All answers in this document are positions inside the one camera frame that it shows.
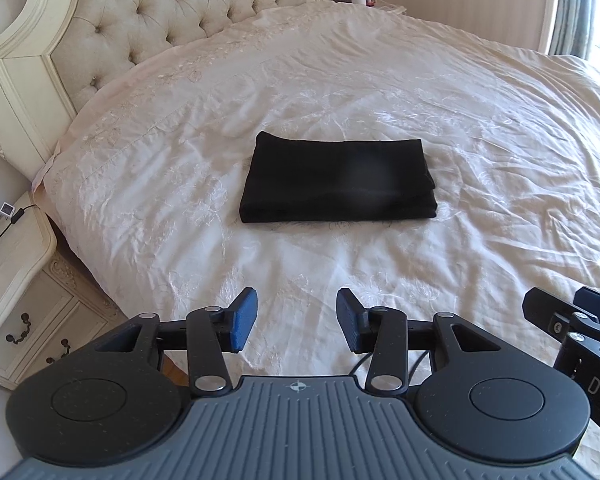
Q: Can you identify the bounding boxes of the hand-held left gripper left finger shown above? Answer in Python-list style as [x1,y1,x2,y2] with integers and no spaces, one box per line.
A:
[94,287,259,397]

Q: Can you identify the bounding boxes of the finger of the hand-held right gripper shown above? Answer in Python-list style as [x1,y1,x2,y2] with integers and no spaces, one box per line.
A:
[567,311,600,357]
[522,287,581,336]

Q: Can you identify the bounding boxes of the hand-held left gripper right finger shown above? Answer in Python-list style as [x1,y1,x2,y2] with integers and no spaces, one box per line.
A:
[336,288,501,395]

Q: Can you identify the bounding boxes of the black pants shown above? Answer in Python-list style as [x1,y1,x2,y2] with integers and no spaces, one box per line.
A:
[239,131,439,225]

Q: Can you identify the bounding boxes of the cream carved nightstand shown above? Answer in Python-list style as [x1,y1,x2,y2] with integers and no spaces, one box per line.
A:
[0,204,127,392]

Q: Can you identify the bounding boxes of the cream embroidered bedspread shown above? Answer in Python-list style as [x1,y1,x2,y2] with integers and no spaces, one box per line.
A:
[32,0,600,466]

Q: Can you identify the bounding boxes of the grey blue curtain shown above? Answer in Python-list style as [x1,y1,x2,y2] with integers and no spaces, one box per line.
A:
[545,0,600,61]

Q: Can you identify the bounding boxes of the cream bedside table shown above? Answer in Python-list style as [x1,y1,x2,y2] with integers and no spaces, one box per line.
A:
[330,0,408,17]

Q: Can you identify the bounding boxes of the cream tufted headboard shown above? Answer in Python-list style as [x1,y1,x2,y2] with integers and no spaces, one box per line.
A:
[0,0,331,187]

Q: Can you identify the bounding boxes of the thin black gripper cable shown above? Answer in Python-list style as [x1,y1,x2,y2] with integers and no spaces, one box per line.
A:
[350,349,435,391]

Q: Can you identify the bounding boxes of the black power cable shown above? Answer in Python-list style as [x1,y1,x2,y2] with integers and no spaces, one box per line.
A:
[0,204,37,257]

